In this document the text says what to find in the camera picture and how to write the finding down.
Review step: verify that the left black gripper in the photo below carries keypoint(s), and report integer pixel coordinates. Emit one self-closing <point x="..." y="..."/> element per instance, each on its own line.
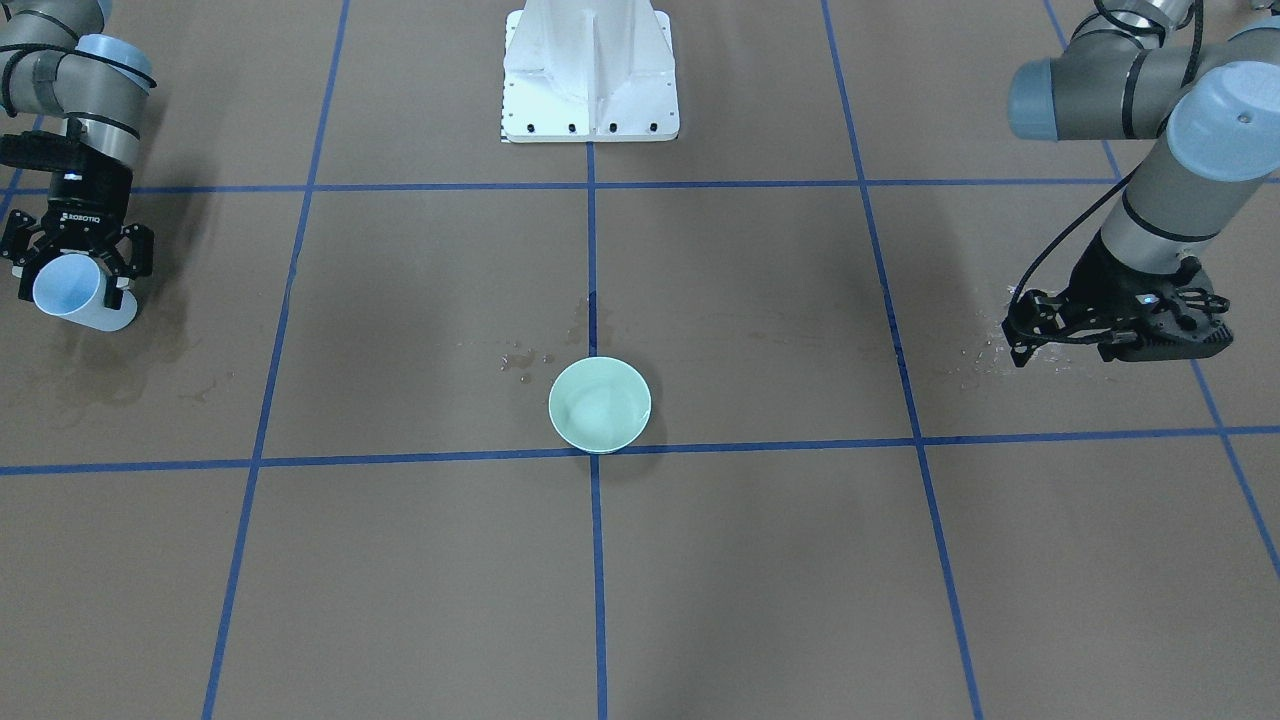
<point x="1097" y="268"/>

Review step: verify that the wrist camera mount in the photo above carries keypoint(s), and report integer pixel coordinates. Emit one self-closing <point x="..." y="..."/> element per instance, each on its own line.
<point x="1165" y="317"/>
<point x="44" y="152"/>

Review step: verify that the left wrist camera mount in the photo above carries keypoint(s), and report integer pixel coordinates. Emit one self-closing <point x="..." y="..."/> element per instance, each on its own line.
<point x="1165" y="317"/>

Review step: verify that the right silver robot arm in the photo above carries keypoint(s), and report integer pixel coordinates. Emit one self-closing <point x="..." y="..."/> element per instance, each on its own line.
<point x="59" y="63"/>

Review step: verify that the white camera stand column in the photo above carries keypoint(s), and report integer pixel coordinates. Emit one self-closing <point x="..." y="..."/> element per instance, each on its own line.
<point x="589" y="72"/>

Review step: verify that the mint green bowl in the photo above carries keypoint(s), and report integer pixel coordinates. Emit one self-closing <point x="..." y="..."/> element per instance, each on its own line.
<point x="600" y="405"/>

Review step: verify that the light blue plastic cup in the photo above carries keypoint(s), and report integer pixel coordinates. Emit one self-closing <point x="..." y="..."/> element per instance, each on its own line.
<point x="74" y="288"/>

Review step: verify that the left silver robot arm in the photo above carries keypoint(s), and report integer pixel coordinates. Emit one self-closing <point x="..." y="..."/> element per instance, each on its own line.
<point x="1141" y="70"/>

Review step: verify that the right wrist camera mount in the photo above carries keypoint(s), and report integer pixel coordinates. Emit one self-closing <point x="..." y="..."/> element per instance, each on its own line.
<point x="44" y="152"/>

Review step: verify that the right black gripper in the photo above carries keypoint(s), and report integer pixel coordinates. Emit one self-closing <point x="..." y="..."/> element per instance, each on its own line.
<point x="88" y="198"/>

